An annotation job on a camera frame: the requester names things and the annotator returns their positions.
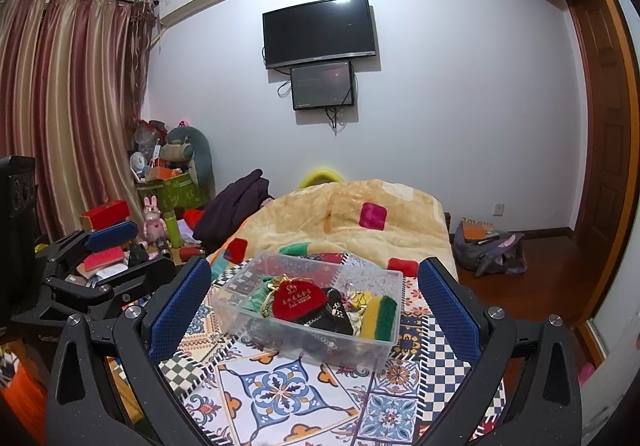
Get green knitted cloth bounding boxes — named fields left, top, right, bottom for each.
left=242, top=276, right=277, bottom=317

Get red velvet drawstring pouch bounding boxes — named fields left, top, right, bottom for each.
left=272, top=279, right=328, bottom=322

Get green yellow sponge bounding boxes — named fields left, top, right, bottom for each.
left=360, top=296, right=397, bottom=341

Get black studded pouch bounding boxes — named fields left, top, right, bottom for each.
left=295, top=288, right=354, bottom=336

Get floral fabric scrunchie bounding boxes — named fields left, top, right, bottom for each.
left=343, top=290, right=373, bottom=336

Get red gift box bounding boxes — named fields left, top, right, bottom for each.
left=79, top=199, right=130, bottom=231

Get pink rabbit toy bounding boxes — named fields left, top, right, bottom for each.
left=143, top=196, right=167, bottom=247

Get green cardboard box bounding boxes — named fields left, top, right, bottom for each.
left=137, top=173, right=209, bottom=212

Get patterned patchwork bedsheet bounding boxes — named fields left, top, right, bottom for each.
left=104, top=250, right=509, bottom=446

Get grey plush toy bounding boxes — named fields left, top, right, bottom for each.
left=160, top=125, right=215, bottom=195

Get dark purple jacket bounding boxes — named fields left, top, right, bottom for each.
left=193, top=169, right=271, bottom=252

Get grey backpack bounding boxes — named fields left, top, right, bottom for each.
left=452, top=219, right=527, bottom=277

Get striped red curtain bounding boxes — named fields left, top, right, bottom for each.
left=1, top=0, right=156, bottom=240

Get clear plastic storage bin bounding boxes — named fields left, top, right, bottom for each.
left=212, top=252, right=402, bottom=369

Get yellow green round object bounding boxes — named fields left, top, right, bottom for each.
left=299, top=168, right=344, bottom=188

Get brown wooden door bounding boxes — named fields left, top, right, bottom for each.
left=567, top=0, right=639, bottom=327

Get beige fleece blanket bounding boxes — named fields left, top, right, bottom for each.
left=207, top=179, right=457, bottom=276

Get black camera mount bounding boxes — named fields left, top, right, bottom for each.
left=1, top=155, right=40, bottom=333

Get white wall socket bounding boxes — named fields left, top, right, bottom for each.
left=492, top=203, right=504, bottom=217

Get small wall monitor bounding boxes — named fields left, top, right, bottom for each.
left=291, top=61, right=355, bottom=110

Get large wall television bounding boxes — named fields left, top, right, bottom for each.
left=262, top=0, right=376, bottom=68

